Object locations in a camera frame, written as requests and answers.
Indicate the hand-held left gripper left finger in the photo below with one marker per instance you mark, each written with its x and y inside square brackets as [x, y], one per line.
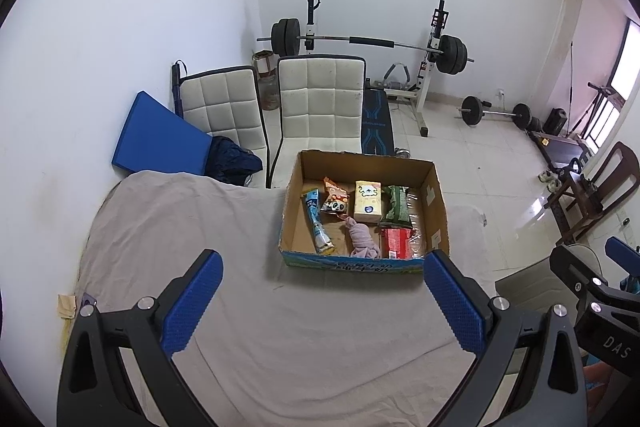
[192, 307]

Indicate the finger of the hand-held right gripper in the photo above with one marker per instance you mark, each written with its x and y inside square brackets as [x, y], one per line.
[570, 264]
[620, 252]

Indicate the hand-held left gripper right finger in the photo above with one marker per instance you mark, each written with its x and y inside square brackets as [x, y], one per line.
[455, 307]

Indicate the red packet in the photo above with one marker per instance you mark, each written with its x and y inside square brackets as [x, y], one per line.
[397, 242]

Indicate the grey purple cloth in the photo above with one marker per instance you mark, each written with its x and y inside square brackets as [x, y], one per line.
[362, 237]

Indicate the green packet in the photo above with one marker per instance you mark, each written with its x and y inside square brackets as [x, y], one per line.
[395, 204]

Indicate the yellow white tissue pack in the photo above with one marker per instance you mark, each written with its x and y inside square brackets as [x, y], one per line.
[367, 202]

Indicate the light blue long packet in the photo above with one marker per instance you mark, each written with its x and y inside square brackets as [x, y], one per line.
[315, 214]

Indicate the orange panda snack packet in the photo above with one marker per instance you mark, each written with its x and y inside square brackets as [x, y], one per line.
[335, 199]

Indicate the printed cardboard box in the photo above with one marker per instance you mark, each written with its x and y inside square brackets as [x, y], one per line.
[305, 167]

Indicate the person's right forearm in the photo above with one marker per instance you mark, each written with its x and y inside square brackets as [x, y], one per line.
[597, 377]

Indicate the dark wooden chair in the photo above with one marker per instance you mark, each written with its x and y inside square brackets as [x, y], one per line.
[617, 172]

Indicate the white shoes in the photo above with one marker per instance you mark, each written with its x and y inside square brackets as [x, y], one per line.
[550, 181]

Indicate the grey table sheet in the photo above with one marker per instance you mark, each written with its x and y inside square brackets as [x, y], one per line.
[200, 217]

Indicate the treadmill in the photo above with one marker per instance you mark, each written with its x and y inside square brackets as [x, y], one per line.
[560, 149]

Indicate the tan paper scrap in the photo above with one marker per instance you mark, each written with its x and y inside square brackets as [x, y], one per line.
[66, 307]

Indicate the black speaker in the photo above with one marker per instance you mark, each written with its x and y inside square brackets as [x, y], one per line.
[555, 121]

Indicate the black exercise machine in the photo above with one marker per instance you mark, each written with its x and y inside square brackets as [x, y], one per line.
[595, 102]

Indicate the dark blue garment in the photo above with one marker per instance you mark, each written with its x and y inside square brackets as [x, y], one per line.
[230, 159]

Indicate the short barbell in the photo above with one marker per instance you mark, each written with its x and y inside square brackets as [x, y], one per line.
[495, 112]

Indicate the blue foam mat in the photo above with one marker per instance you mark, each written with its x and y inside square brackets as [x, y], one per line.
[150, 132]

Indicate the window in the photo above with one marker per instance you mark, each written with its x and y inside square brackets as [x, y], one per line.
[625, 67]

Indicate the white padded chair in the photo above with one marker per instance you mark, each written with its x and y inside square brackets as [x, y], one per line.
[220, 102]
[320, 102]

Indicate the white barbell rack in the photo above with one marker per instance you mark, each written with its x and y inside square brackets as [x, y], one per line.
[425, 92]

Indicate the black blue exercise bar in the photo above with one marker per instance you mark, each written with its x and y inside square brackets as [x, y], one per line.
[176, 87]

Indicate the long barbell with black plates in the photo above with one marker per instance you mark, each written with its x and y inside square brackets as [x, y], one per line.
[370, 41]

